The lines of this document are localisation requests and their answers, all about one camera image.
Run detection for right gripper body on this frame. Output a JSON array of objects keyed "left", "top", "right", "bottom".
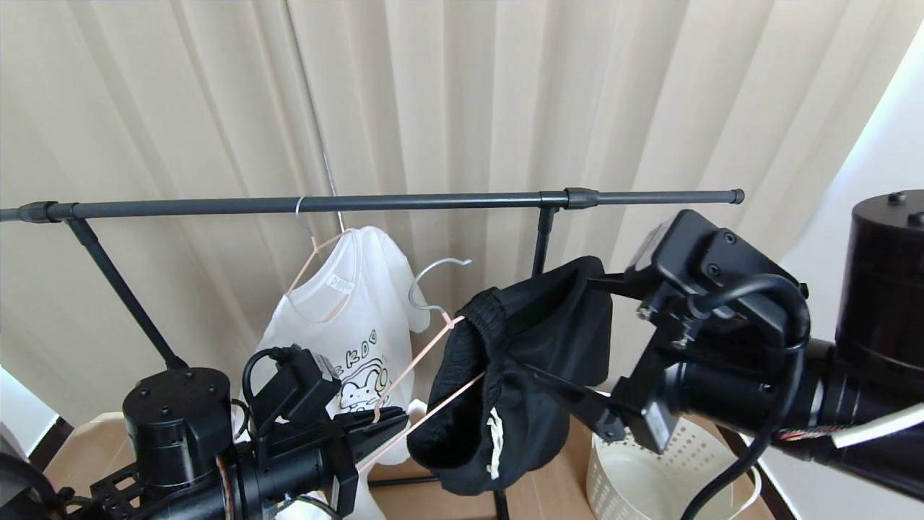
[{"left": 612, "top": 338, "right": 840, "bottom": 456}]

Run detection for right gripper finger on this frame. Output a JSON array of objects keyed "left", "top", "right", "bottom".
[
  {"left": 587, "top": 273, "right": 645, "bottom": 301},
  {"left": 520, "top": 363, "right": 627, "bottom": 443}
]

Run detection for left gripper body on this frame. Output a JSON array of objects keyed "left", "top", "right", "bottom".
[{"left": 169, "top": 432, "right": 361, "bottom": 520}]

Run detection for black garment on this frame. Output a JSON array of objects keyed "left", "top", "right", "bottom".
[{"left": 406, "top": 255, "right": 615, "bottom": 498}]

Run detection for pink clothes hanger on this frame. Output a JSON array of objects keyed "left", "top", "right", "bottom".
[
  {"left": 353, "top": 257, "right": 489, "bottom": 475},
  {"left": 284, "top": 196, "right": 355, "bottom": 326}
]

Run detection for white printed t-shirt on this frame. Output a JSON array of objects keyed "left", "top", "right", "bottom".
[{"left": 234, "top": 225, "right": 432, "bottom": 520}]

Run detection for white laundry basket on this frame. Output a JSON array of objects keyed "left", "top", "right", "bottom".
[{"left": 585, "top": 415, "right": 763, "bottom": 520}]

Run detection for black clothes rack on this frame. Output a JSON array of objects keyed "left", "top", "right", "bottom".
[{"left": 0, "top": 187, "right": 746, "bottom": 520}]

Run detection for beige curtain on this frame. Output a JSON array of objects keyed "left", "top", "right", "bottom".
[{"left": 0, "top": 0, "right": 924, "bottom": 427}]

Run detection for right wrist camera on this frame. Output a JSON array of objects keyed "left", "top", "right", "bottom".
[{"left": 624, "top": 209, "right": 810, "bottom": 349}]

